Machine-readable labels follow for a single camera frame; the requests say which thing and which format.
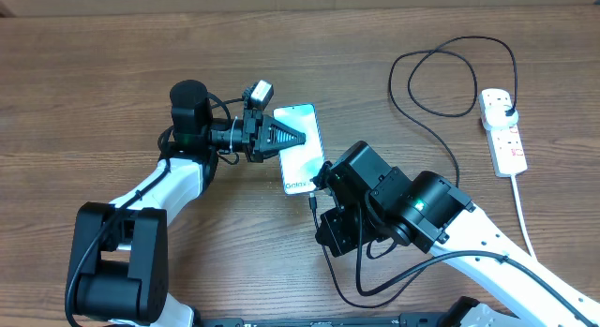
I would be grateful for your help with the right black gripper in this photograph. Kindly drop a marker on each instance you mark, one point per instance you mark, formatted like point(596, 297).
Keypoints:
point(334, 232)

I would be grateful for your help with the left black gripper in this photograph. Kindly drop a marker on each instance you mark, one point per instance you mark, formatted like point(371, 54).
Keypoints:
point(259, 128)

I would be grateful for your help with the blue Galaxy smartphone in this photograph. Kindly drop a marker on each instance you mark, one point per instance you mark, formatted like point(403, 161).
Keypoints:
point(301, 163)

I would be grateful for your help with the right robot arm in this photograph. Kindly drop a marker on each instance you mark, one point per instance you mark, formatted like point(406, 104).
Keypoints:
point(448, 226)

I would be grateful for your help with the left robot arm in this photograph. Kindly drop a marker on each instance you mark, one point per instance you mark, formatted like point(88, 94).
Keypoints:
point(118, 269)

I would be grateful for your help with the white charger adapter plug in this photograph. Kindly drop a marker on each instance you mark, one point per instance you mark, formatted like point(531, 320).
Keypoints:
point(497, 118)

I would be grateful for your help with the white power strip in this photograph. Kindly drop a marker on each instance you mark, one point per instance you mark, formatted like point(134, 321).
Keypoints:
point(505, 145)

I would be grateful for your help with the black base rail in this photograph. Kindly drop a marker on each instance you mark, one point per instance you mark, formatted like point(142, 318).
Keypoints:
point(403, 320)

